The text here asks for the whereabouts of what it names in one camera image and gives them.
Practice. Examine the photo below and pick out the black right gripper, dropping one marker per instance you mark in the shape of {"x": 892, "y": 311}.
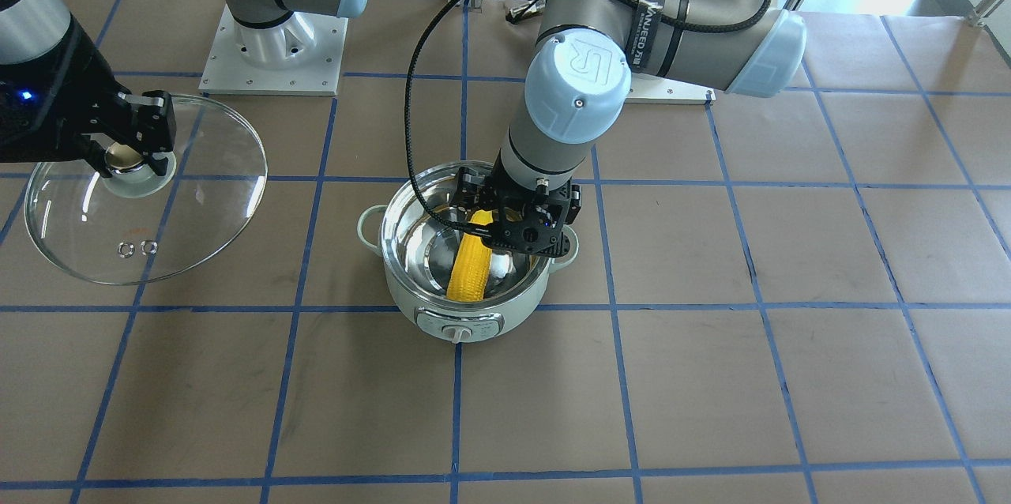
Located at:
{"x": 73, "y": 77}

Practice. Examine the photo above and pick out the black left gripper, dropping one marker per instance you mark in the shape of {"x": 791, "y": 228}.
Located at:
{"x": 472, "y": 189}

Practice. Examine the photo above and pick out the yellow corn cob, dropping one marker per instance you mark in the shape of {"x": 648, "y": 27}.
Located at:
{"x": 471, "y": 270}

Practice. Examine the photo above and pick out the glass pot lid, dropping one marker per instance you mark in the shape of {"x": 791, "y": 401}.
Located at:
{"x": 133, "y": 225}

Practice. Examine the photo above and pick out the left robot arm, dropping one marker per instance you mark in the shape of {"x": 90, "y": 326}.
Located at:
{"x": 584, "y": 61}

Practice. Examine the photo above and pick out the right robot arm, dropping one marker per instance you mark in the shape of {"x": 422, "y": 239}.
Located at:
{"x": 31, "y": 28}

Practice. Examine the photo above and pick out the mint green electric pot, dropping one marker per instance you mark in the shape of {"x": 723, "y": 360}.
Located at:
{"x": 419, "y": 254}

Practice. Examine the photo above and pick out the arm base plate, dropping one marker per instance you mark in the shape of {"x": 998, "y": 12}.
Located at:
{"x": 646, "y": 89}
{"x": 302, "y": 56}

